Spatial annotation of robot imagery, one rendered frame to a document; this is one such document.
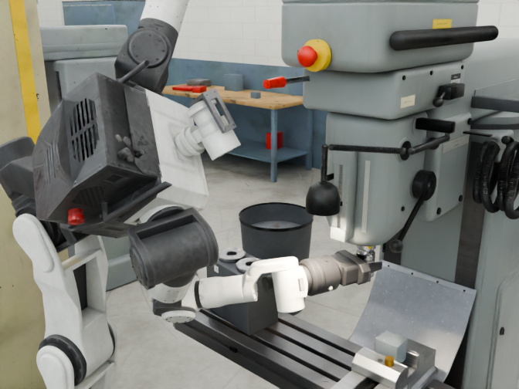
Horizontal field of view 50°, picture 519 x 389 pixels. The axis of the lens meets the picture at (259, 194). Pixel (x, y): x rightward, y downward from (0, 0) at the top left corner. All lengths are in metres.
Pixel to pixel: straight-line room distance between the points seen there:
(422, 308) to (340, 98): 0.82
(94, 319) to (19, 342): 1.50
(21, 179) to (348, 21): 0.79
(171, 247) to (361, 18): 0.54
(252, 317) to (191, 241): 0.70
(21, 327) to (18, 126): 0.95
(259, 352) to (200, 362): 1.57
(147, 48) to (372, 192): 0.57
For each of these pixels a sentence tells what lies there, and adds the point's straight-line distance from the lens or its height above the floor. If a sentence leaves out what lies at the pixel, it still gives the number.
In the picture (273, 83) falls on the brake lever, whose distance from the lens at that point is 1.15.
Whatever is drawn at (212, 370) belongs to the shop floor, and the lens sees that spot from 3.14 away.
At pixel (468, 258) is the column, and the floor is 1.16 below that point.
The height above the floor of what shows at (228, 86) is 0.94.
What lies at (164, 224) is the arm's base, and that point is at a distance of 1.07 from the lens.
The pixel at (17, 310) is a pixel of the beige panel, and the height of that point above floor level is 0.52.
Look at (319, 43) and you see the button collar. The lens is 1.09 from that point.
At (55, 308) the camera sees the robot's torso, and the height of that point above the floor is 1.16.
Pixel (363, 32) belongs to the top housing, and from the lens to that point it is 1.06.
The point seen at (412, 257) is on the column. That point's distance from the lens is 1.80.
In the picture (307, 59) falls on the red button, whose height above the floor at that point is 1.75.
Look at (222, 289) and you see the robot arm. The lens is 1.30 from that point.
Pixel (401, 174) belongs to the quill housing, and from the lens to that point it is 1.27.
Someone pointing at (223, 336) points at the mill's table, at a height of 0.90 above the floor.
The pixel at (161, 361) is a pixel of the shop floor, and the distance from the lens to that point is 3.24.
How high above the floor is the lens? 1.84
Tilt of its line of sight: 18 degrees down
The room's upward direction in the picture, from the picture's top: straight up
